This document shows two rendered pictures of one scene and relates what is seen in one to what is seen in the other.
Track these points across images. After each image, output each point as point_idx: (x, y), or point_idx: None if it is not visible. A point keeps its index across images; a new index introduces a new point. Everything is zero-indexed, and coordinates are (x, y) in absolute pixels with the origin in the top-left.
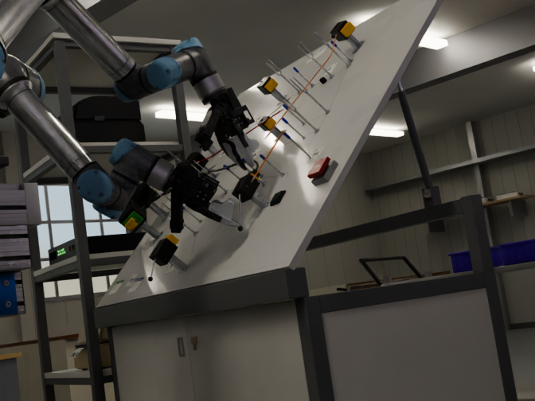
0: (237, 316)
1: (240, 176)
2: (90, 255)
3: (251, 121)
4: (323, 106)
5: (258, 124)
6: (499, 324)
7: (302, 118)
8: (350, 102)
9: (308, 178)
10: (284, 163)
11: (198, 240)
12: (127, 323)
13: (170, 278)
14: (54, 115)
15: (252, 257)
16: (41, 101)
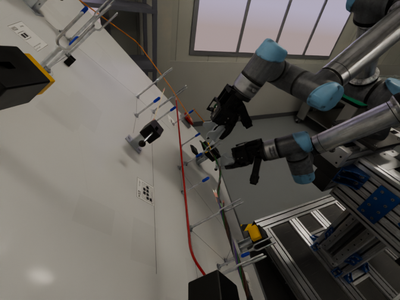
0: None
1: (172, 208)
2: None
3: (209, 108)
4: (124, 93)
5: (161, 134)
6: None
7: (124, 113)
8: (138, 84)
9: (184, 130)
10: (172, 143)
11: (226, 244)
12: None
13: (248, 265)
14: (354, 116)
15: (215, 166)
16: (371, 109)
